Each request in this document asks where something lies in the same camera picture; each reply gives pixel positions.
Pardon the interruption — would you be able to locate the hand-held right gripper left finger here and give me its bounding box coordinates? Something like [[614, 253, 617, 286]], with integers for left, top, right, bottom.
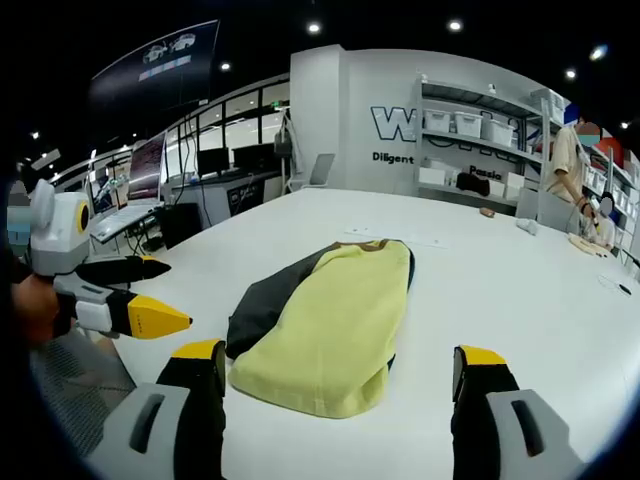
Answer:
[[87, 338, 229, 480]]

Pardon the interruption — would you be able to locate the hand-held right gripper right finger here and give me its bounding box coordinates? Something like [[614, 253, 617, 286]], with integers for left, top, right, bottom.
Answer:
[[449, 344, 587, 480]]

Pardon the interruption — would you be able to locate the yellow grey blue garment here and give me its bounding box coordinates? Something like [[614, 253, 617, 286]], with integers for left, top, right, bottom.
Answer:
[[225, 239, 416, 420]]

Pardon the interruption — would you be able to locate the person's left hand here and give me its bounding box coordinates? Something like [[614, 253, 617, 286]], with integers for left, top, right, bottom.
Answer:
[[12, 275, 60, 346]]

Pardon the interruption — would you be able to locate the white keyboard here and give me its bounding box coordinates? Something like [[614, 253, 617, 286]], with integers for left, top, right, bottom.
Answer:
[[89, 200, 164, 245]]

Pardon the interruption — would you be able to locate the black cabinet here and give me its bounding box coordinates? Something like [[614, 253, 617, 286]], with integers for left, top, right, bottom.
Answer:
[[159, 202, 204, 251]]

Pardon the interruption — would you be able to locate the grey mesh office chair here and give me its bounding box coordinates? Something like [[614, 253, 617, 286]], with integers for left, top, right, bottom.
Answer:
[[29, 329, 137, 457]]

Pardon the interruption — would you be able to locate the dark office counter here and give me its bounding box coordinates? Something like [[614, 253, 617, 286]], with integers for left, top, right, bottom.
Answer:
[[172, 172, 282, 236]]

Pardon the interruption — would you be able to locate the black computer monitor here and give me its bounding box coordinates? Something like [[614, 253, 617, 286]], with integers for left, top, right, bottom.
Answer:
[[232, 143, 276, 172], [197, 147, 231, 177]]

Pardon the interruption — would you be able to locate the large hanging dark screen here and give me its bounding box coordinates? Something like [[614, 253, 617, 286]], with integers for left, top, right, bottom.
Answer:
[[89, 19, 221, 120]]

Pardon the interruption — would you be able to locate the beige flat item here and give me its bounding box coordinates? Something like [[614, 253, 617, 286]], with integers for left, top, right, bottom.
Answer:
[[569, 232, 609, 257]]

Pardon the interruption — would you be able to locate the white office chair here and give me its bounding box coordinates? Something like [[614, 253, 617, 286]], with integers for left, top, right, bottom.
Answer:
[[302, 152, 336, 189]]

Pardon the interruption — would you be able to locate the light grey panel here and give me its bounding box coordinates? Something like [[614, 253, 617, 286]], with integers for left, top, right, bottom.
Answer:
[[514, 189, 572, 234]]

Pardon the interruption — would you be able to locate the dark cloth bundle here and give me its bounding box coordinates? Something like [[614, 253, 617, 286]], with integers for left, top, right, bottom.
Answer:
[[455, 172, 491, 196]]

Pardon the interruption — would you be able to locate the wide white box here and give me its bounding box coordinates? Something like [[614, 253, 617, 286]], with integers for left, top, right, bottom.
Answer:
[[418, 167, 454, 187]]

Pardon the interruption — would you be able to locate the shelving rack with white bins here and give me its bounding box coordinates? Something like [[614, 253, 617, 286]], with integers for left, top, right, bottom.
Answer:
[[582, 144, 640, 274]]

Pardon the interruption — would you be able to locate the grey metal shelving rack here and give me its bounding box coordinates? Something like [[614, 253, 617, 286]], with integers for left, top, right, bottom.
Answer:
[[412, 77, 567, 202]]

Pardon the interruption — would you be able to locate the white storage bin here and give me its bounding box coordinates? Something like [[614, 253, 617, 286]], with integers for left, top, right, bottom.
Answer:
[[482, 117, 516, 148], [453, 112, 483, 138], [429, 109, 454, 134]]

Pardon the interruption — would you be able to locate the thin white cable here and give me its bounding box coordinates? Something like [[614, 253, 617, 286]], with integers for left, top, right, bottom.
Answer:
[[598, 273, 634, 297]]

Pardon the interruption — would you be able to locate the white stand frame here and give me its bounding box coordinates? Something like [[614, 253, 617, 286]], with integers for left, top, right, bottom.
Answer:
[[273, 107, 306, 194]]

